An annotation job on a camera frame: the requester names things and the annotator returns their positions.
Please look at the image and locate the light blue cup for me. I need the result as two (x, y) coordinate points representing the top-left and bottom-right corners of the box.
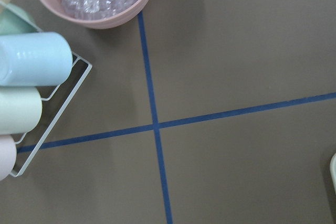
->
(1, 32), (73, 87)

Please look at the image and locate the light green cup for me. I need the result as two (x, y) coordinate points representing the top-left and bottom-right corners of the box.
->
(1, 87), (43, 135)

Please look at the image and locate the pink cup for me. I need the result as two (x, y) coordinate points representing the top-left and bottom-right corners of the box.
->
(0, 135), (17, 180)

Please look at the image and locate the white divided bear tray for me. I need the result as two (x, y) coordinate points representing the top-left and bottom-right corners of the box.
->
(330, 154), (336, 191)

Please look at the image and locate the white wire cup rack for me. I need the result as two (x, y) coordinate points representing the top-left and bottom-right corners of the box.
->
(0, 0), (93, 177)

